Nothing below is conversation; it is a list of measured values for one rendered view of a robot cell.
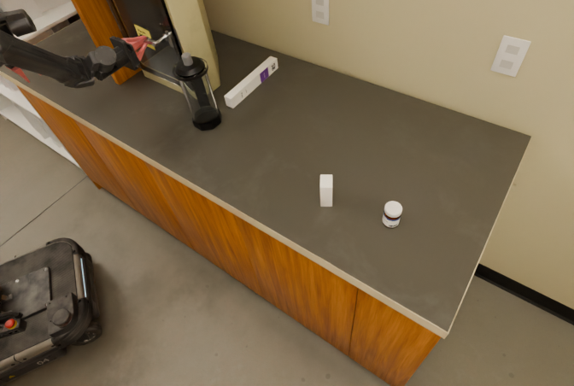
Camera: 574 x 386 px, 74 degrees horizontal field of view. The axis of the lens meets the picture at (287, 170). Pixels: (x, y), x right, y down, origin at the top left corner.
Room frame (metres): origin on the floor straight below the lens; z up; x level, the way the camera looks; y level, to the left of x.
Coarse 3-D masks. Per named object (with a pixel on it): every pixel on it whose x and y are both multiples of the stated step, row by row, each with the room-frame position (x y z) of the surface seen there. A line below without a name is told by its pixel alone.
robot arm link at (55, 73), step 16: (0, 32) 0.78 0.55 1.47; (0, 48) 0.74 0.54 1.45; (16, 48) 0.79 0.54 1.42; (32, 48) 0.84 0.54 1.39; (0, 64) 0.72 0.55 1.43; (16, 64) 0.80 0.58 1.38; (32, 64) 0.82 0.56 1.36; (48, 64) 0.85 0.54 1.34; (64, 64) 0.91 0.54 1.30; (80, 64) 1.00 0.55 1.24; (64, 80) 0.92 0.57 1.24; (80, 80) 0.95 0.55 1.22
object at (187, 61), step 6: (186, 54) 1.02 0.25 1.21; (180, 60) 1.04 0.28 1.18; (186, 60) 1.01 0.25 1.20; (192, 60) 1.03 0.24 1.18; (198, 60) 1.03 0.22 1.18; (180, 66) 1.01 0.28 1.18; (186, 66) 1.01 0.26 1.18; (192, 66) 1.00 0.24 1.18; (198, 66) 1.00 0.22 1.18; (180, 72) 0.99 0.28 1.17; (186, 72) 0.98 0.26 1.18; (192, 72) 0.98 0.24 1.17; (198, 72) 0.99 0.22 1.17
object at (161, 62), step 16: (112, 0) 1.31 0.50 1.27; (128, 0) 1.24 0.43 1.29; (144, 0) 1.18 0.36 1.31; (160, 0) 1.13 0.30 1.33; (128, 16) 1.27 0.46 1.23; (144, 16) 1.21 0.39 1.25; (160, 16) 1.15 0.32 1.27; (128, 32) 1.30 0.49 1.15; (160, 32) 1.17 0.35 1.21; (160, 48) 1.19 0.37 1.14; (176, 48) 1.13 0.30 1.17; (144, 64) 1.29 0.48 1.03; (160, 64) 1.22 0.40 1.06; (176, 80) 1.18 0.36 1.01
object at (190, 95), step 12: (204, 60) 1.05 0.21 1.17; (180, 84) 1.00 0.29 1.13; (192, 84) 0.98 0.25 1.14; (204, 84) 0.99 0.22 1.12; (192, 96) 0.98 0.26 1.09; (204, 96) 0.98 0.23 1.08; (192, 108) 0.98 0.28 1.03; (204, 108) 0.98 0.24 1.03; (216, 108) 1.01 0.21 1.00; (204, 120) 0.98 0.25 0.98
